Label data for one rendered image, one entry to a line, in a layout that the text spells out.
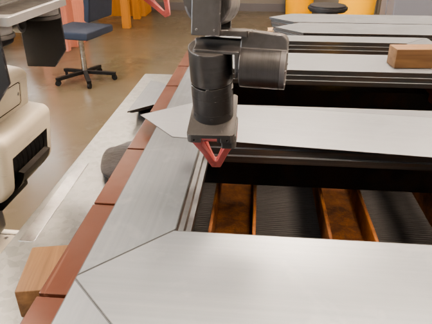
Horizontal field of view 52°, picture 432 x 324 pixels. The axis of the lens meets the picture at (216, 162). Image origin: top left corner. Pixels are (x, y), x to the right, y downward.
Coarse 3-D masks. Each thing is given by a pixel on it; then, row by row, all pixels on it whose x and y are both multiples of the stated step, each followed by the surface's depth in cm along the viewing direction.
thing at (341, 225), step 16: (320, 192) 86; (336, 192) 94; (352, 192) 90; (320, 208) 84; (336, 208) 89; (352, 208) 89; (320, 224) 83; (336, 224) 84; (352, 224) 84; (368, 224) 77; (368, 240) 77
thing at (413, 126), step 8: (400, 120) 85; (408, 120) 85; (416, 120) 85; (424, 120) 85; (408, 128) 82; (416, 128) 82; (424, 128) 82; (408, 136) 79; (416, 136) 79; (424, 136) 79; (416, 144) 76; (424, 144) 76; (416, 152) 73; (424, 152) 73
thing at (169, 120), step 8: (184, 104) 93; (192, 104) 93; (160, 112) 88; (168, 112) 88; (176, 112) 88; (184, 112) 88; (152, 120) 85; (160, 120) 85; (168, 120) 85; (176, 120) 85; (160, 128) 82; (168, 128) 82; (176, 128) 82
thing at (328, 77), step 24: (312, 48) 144; (336, 48) 144; (360, 48) 143; (384, 48) 142; (288, 72) 116; (312, 72) 115; (336, 72) 115; (360, 72) 114; (216, 144) 78; (240, 144) 77; (408, 168) 75; (192, 192) 64; (192, 216) 61
